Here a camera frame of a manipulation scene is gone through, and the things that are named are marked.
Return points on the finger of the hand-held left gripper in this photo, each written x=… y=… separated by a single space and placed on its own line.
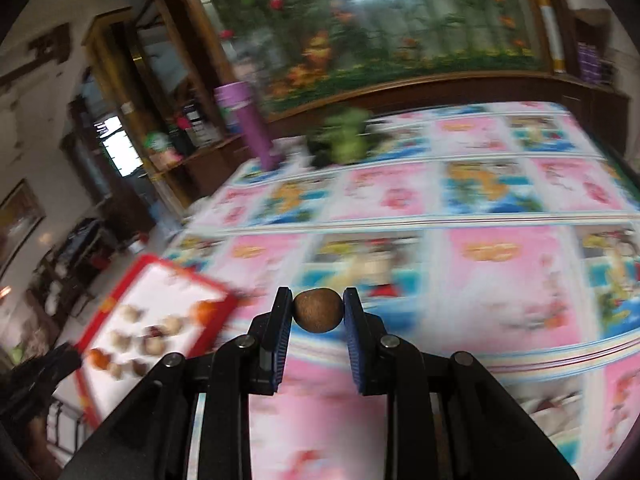
x=57 y=365

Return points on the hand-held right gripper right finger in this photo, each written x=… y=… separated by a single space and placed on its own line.
x=354 y=345

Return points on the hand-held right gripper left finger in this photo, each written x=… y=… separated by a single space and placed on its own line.
x=277 y=342

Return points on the brown longan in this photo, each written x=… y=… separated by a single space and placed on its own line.
x=171 y=325
x=317 y=310
x=115 y=370
x=131 y=314
x=120 y=341
x=153 y=346

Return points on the small orange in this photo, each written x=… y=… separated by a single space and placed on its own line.
x=98 y=359
x=205 y=311

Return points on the red dried date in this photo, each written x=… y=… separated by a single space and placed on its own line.
x=138 y=368
x=152 y=331

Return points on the red-rimmed white tray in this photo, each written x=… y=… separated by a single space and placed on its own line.
x=165 y=285

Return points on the black metal chair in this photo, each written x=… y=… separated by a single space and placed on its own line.
x=65 y=425

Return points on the dark side table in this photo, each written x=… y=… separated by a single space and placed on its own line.
x=70 y=265

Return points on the cartoon printed tablecloth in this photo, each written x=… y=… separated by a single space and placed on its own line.
x=490 y=280

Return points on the green leafy vegetable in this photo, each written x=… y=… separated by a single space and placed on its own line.
x=347 y=137

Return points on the pink container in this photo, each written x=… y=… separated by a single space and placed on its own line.
x=166 y=159

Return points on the purple thermos bottle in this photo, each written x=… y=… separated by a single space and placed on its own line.
x=247 y=120

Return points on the bright window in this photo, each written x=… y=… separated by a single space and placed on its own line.
x=120 y=147

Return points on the green snack bag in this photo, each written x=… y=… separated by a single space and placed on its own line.
x=156 y=142

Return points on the white rolled pole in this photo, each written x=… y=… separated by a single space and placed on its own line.
x=550 y=30

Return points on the framed wall picture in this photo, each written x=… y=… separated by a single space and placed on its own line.
x=17 y=227

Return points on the flower wall mural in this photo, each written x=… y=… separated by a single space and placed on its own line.
x=375 y=20

